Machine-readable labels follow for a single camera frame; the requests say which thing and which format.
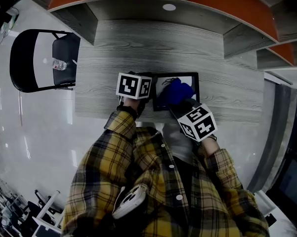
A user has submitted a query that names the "grey wooden shelf hutch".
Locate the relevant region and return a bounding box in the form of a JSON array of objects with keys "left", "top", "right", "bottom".
[{"left": 48, "top": 0, "right": 297, "bottom": 71}]

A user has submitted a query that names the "black framed antler picture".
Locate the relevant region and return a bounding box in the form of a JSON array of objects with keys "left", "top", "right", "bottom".
[{"left": 152, "top": 72, "right": 201, "bottom": 112}]

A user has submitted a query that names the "yellow plaid shirt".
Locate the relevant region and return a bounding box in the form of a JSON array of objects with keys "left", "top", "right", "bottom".
[{"left": 61, "top": 110, "right": 270, "bottom": 237}]

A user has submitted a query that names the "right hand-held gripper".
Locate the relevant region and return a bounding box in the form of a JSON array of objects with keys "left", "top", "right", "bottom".
[{"left": 168, "top": 98, "right": 218, "bottom": 143}]

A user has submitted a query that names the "black folding chair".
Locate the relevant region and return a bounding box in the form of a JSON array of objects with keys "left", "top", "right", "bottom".
[{"left": 9, "top": 29, "right": 81, "bottom": 94}]

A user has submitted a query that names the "grey wooden desk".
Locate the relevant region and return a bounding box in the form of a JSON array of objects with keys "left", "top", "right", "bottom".
[{"left": 75, "top": 18, "right": 265, "bottom": 126}]

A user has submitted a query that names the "blue cloth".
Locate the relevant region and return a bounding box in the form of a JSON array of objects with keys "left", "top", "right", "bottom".
[{"left": 158, "top": 77, "right": 196, "bottom": 107}]

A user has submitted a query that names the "person's right forearm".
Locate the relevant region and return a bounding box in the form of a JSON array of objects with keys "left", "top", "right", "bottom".
[{"left": 200, "top": 136, "right": 248, "bottom": 195}]

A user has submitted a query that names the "person's light grey garment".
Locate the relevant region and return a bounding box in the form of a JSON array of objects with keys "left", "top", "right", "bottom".
[{"left": 155, "top": 123, "right": 196, "bottom": 165}]

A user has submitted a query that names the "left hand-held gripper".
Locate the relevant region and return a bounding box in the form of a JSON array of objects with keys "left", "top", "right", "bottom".
[{"left": 116, "top": 71, "right": 158, "bottom": 119}]

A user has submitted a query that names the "white metal stand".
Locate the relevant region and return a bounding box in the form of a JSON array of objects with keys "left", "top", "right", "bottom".
[{"left": 30, "top": 189, "right": 65, "bottom": 237}]

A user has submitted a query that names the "person's left forearm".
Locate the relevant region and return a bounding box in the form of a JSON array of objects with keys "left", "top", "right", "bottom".
[{"left": 74, "top": 97, "right": 139, "bottom": 182}]

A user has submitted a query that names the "white phone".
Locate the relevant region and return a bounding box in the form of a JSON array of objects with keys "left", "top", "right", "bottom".
[{"left": 112, "top": 184, "right": 149, "bottom": 220}]

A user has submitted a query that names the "black-framed glass door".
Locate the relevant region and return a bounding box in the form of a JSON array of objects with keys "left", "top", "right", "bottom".
[{"left": 264, "top": 87, "right": 297, "bottom": 232}]

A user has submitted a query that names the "clear plastic water bottle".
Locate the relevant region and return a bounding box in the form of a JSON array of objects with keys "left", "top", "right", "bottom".
[{"left": 51, "top": 58, "right": 68, "bottom": 72}]

